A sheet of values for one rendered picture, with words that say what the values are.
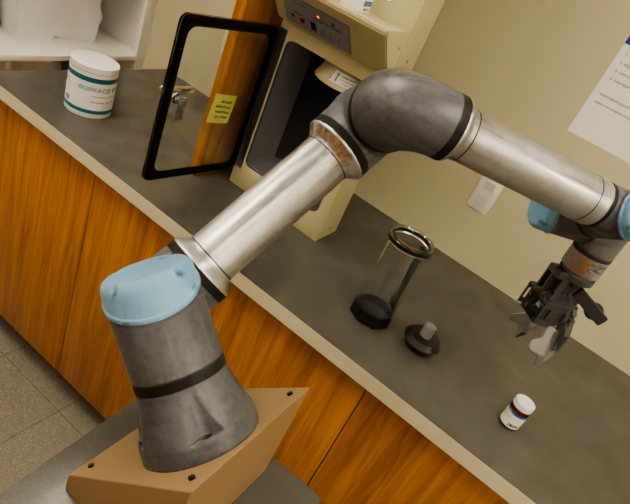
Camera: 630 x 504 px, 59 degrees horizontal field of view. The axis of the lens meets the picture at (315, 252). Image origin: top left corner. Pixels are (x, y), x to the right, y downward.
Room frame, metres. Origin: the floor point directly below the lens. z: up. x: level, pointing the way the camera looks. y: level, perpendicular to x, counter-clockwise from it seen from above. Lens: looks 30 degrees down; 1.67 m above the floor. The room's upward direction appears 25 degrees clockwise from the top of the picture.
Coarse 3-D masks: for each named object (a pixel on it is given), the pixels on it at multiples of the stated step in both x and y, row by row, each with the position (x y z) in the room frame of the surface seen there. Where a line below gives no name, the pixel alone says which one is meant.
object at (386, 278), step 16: (400, 224) 1.14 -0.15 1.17; (400, 240) 1.06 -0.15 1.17; (416, 240) 1.13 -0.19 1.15; (384, 256) 1.07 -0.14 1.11; (400, 256) 1.05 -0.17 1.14; (384, 272) 1.06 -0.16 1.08; (400, 272) 1.05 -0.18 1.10; (416, 272) 1.07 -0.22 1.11; (368, 288) 1.07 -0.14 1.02; (384, 288) 1.05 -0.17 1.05; (400, 288) 1.06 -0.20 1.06; (368, 304) 1.05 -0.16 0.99; (384, 304) 1.05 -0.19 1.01
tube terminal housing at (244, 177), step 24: (384, 0) 1.34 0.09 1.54; (408, 0) 1.32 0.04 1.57; (432, 0) 1.34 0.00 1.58; (288, 24) 1.41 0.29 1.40; (408, 24) 1.31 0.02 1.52; (432, 24) 1.40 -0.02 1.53; (312, 48) 1.38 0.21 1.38; (408, 48) 1.33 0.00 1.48; (360, 72) 1.33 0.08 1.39; (240, 168) 1.41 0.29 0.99; (336, 192) 1.31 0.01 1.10; (312, 216) 1.32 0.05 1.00; (336, 216) 1.37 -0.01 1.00
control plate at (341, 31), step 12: (288, 0) 1.33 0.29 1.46; (300, 0) 1.30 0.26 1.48; (288, 12) 1.36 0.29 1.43; (300, 12) 1.33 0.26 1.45; (312, 12) 1.30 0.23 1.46; (300, 24) 1.36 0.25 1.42; (324, 24) 1.30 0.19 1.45; (336, 24) 1.27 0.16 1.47; (324, 36) 1.33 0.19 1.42; (336, 36) 1.30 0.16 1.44; (348, 36) 1.27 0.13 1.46; (348, 48) 1.30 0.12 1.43
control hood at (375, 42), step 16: (304, 0) 1.29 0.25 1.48; (320, 0) 1.26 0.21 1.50; (336, 0) 1.28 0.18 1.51; (336, 16) 1.26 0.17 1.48; (352, 16) 1.23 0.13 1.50; (368, 16) 1.27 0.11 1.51; (352, 32) 1.26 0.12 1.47; (368, 32) 1.23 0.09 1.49; (384, 32) 1.20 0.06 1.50; (400, 32) 1.26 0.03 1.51; (336, 48) 1.34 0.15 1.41; (352, 48) 1.29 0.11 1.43; (368, 48) 1.26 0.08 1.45; (384, 48) 1.22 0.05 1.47; (400, 48) 1.29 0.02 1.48; (368, 64) 1.29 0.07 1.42; (384, 64) 1.26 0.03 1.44
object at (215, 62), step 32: (192, 32) 1.16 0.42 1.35; (224, 32) 1.24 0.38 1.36; (192, 64) 1.18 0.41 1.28; (224, 64) 1.27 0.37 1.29; (256, 64) 1.36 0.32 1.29; (160, 96) 1.13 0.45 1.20; (192, 96) 1.20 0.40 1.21; (224, 96) 1.29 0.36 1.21; (192, 128) 1.23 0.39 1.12; (224, 128) 1.32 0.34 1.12; (160, 160) 1.16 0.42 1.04; (192, 160) 1.25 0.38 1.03; (224, 160) 1.36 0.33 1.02
